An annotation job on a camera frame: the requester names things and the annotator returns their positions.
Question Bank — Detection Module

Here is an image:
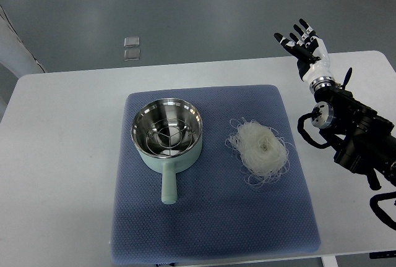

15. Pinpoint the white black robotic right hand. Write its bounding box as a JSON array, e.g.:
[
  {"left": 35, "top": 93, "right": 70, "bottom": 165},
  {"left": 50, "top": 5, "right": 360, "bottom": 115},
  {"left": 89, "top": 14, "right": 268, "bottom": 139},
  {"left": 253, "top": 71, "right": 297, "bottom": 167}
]
[{"left": 274, "top": 19, "right": 332, "bottom": 83}]

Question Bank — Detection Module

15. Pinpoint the white vermicelli noodle nest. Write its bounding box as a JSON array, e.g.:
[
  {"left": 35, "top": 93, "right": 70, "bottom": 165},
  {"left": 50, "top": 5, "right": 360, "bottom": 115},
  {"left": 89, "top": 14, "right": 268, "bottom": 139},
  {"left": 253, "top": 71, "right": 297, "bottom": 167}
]
[{"left": 225, "top": 118, "right": 294, "bottom": 189}]

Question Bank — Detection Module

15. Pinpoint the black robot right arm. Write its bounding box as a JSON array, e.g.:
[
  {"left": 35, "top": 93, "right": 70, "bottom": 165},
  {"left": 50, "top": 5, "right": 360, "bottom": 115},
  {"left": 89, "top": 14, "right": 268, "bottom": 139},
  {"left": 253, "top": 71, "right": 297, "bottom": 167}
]
[{"left": 297, "top": 70, "right": 395, "bottom": 190}]

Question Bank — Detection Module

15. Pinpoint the mint green steel pot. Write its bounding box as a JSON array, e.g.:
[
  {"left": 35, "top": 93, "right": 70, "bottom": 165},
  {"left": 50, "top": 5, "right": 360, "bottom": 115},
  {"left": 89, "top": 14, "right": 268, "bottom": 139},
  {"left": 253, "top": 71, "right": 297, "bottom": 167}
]
[{"left": 131, "top": 98, "right": 203, "bottom": 205}]

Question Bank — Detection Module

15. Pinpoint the blue grey textured mat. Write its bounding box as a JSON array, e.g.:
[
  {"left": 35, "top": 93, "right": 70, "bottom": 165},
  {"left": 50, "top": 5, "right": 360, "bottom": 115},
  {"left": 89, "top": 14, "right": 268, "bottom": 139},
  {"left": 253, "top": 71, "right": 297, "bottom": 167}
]
[{"left": 111, "top": 85, "right": 321, "bottom": 265}]

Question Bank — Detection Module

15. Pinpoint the upper clear floor square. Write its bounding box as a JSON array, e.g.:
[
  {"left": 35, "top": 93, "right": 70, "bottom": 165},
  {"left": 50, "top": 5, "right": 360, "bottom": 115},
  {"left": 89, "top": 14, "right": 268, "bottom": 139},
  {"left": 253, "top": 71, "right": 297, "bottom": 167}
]
[{"left": 124, "top": 36, "right": 140, "bottom": 48}]

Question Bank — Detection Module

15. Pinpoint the clear floor square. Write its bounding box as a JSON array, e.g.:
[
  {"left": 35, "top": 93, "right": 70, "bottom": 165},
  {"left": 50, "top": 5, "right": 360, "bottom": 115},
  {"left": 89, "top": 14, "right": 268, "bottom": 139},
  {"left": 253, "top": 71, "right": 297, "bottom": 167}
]
[
  {"left": 124, "top": 48, "right": 140, "bottom": 61},
  {"left": 124, "top": 36, "right": 140, "bottom": 48}
]

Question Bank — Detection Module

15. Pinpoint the lower clear floor square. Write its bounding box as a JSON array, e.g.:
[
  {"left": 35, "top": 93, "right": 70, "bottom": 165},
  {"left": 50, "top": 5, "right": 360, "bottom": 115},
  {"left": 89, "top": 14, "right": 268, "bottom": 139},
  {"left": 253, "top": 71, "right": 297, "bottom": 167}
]
[{"left": 124, "top": 48, "right": 140, "bottom": 61}]

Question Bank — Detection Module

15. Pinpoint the black table control panel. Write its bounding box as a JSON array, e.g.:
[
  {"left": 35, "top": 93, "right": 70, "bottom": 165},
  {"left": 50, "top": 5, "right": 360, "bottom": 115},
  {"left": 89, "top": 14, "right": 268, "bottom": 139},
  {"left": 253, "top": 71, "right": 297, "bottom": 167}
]
[{"left": 369, "top": 250, "right": 396, "bottom": 260}]

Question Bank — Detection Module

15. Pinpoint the wire steaming rack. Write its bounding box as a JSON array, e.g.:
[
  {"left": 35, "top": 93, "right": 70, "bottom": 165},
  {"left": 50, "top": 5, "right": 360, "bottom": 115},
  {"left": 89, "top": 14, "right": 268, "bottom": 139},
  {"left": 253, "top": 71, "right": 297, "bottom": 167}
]
[{"left": 144, "top": 125, "right": 194, "bottom": 157}]

